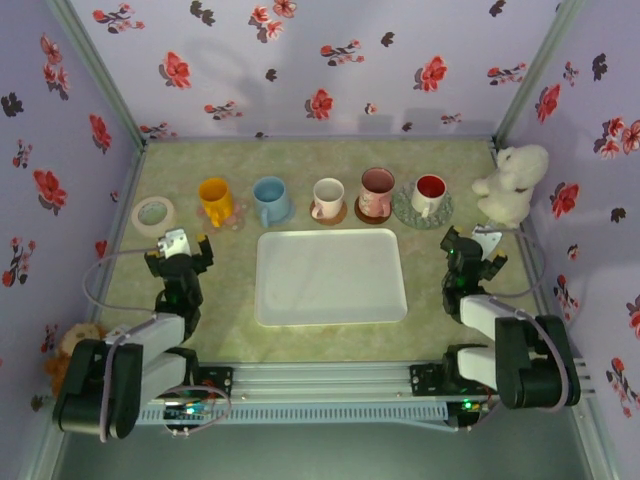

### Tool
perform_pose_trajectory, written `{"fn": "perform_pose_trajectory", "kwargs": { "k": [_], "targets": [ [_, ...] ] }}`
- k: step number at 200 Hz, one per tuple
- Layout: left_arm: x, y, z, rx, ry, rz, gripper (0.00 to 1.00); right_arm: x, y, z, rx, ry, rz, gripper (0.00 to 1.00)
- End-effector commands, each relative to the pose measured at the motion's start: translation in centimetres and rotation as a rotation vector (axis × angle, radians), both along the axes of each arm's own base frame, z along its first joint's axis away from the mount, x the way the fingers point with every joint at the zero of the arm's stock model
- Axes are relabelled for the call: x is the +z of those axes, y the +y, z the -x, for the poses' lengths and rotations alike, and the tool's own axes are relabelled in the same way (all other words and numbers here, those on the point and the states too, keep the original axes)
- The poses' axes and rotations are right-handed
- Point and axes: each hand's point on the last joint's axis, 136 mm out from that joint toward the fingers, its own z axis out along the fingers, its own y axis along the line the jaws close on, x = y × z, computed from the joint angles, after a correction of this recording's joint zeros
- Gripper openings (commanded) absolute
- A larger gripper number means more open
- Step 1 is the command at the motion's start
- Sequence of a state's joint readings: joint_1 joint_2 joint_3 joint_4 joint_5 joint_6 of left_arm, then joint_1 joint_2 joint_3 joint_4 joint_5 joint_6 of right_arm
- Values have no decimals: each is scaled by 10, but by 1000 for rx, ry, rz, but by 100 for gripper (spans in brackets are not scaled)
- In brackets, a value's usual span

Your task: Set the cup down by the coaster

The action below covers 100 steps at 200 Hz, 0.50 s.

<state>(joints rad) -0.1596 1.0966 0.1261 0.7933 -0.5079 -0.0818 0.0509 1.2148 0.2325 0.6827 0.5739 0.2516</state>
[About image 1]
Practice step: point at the white mug with red inside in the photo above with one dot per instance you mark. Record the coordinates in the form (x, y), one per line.
(430, 189)

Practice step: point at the green floral bunny round mat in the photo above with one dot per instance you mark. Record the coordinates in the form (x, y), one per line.
(402, 207)

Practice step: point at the yellow mug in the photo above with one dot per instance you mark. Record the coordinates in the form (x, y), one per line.
(215, 192)

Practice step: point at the light blue mug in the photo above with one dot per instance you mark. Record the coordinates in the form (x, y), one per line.
(270, 192)

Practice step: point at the tall pink patterned mug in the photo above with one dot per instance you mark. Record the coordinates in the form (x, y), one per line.
(377, 182)

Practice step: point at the brown wooden round coaster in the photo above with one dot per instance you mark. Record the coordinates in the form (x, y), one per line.
(361, 215)

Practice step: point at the blue round coaster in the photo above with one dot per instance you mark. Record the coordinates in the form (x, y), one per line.
(290, 212)

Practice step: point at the woven rattan round coaster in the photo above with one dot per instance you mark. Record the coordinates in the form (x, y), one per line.
(341, 215)

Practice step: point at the pale pink mug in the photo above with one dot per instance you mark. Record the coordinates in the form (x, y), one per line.
(328, 192)

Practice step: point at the pink flower-shaped coaster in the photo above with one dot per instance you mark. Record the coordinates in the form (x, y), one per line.
(240, 214)

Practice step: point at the beige masking tape roll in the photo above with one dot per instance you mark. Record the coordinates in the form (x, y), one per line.
(152, 216)

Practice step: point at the white plush toy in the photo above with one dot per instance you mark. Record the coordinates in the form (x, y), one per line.
(515, 190)

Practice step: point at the brown teddy bear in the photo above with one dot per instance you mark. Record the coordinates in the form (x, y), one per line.
(82, 332)

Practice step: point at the left controller circuit board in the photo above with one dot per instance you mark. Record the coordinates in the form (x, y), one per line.
(187, 412)

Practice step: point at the controller circuit board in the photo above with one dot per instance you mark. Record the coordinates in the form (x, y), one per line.
(467, 407)
(187, 412)

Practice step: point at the white rectangular tray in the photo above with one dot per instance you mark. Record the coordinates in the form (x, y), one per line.
(330, 277)

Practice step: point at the right controller circuit board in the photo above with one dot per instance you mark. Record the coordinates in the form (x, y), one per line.
(467, 407)

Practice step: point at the grey aluminium side rail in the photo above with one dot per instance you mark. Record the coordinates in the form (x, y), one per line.
(120, 215)
(590, 430)

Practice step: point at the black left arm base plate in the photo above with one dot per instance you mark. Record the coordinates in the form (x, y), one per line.
(220, 382)

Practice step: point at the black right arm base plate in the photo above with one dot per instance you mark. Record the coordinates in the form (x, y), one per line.
(425, 380)

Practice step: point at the aluminium mounting rail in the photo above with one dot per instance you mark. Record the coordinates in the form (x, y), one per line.
(320, 380)

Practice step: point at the grey aluminium frame post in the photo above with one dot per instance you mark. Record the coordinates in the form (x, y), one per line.
(95, 70)
(537, 70)

